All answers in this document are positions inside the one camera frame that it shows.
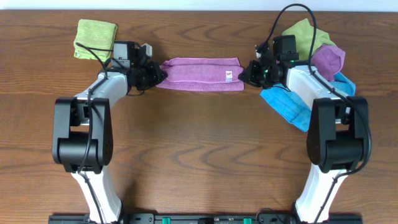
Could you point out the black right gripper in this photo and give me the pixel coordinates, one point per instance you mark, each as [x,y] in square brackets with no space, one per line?
[249,74]

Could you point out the crumpled blue cloth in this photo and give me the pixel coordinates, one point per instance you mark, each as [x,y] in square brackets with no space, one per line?
[293,109]

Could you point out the crumpled purple cloth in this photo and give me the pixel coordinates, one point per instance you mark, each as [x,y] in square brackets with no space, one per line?
[329,60]

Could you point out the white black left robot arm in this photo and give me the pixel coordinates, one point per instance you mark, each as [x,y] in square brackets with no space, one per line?
[83,136]

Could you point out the folded green cloth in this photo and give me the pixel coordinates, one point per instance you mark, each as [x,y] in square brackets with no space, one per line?
[97,35]

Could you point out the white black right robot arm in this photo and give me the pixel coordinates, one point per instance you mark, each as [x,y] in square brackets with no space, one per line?
[339,138]

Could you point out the crumpled olive green cloth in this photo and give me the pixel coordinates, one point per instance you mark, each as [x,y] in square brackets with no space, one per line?
[303,33]

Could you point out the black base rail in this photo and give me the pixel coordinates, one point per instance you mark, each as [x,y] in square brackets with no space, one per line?
[149,218]

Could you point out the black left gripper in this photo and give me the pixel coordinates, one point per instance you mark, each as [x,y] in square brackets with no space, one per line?
[156,78]

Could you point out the purple microfiber cloth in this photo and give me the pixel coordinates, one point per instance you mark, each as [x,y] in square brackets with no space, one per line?
[202,74]

